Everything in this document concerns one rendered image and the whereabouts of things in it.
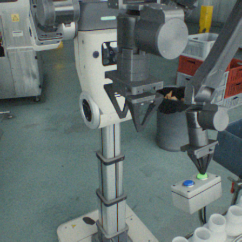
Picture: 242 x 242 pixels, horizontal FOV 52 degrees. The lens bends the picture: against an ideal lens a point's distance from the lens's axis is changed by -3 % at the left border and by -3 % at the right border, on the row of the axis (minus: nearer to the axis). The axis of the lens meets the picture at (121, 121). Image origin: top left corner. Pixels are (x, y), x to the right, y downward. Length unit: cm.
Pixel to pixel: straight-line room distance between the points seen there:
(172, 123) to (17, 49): 245
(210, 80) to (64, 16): 44
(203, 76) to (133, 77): 33
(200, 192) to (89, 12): 69
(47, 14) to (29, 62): 332
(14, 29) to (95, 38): 313
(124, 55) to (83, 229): 146
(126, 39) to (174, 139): 242
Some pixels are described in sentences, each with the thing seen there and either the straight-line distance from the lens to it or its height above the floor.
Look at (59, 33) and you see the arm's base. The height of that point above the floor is 150.
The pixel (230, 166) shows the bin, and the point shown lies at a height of 77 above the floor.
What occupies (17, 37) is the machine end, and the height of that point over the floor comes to 103.
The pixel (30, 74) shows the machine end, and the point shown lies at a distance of 409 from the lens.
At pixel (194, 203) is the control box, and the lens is 78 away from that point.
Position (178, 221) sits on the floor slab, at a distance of 218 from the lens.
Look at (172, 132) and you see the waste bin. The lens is 274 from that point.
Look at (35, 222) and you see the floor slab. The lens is 223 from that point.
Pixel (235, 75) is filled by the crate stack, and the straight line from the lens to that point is 394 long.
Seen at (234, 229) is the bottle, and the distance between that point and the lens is 70.
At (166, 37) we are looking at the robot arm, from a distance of 36.
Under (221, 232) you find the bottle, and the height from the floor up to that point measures 114.
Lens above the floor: 163
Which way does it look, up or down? 28 degrees down
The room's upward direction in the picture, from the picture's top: straight up
